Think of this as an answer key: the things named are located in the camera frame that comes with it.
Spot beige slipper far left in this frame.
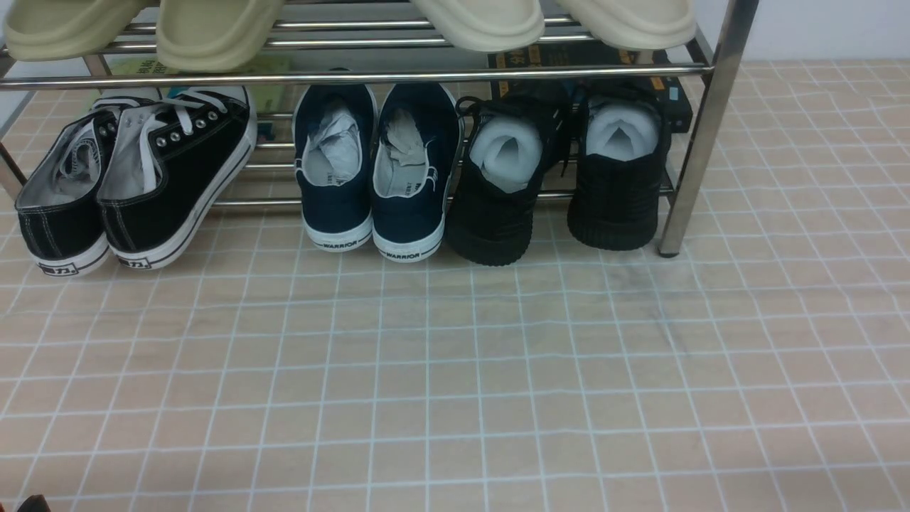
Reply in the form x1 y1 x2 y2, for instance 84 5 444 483
4 1 150 62

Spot beige slipper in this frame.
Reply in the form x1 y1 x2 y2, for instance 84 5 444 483
156 1 285 72
4 1 150 62

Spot black box yellow print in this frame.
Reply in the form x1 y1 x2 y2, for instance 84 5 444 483
487 41 693 134

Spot black canvas sneaker white laces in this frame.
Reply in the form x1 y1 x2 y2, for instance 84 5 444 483
95 85 257 270

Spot navy slip-on shoe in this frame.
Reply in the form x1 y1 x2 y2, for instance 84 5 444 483
371 83 464 263
291 84 378 252

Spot black knit sneaker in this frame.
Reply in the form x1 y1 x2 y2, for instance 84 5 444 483
567 80 672 252
445 80 572 267

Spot cream slipper far right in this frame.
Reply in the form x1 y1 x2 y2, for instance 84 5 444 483
557 1 697 50

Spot cream slipper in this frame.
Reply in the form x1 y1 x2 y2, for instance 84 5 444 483
412 0 545 53
557 1 697 50

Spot black canvas sneaker far left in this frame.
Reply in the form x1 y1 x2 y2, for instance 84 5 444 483
14 88 163 277

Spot silver metal shoe rack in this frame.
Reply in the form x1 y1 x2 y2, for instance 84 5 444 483
2 1 761 259

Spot navy slip-on shoe right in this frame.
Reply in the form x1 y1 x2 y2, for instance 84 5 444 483
371 83 464 263

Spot navy slip-on shoe left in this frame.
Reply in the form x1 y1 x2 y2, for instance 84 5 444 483
291 84 378 252

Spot dark object bottom corner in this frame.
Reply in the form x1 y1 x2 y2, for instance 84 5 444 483
16 494 51 512

